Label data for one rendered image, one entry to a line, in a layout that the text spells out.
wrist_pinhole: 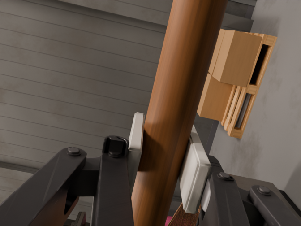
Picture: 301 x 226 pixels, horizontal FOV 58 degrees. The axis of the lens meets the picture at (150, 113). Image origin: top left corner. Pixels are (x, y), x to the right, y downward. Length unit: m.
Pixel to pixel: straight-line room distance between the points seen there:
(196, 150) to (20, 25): 3.94
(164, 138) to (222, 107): 3.23
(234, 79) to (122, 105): 1.65
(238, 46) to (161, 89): 2.74
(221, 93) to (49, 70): 2.27
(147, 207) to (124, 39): 3.56
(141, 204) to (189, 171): 0.04
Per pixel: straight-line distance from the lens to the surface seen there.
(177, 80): 0.15
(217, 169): 0.16
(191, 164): 0.16
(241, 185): 2.02
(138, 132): 0.16
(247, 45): 2.92
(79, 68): 3.84
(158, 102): 0.16
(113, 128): 3.95
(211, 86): 3.29
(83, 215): 1.99
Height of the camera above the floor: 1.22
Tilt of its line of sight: 4 degrees down
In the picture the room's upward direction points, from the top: 78 degrees counter-clockwise
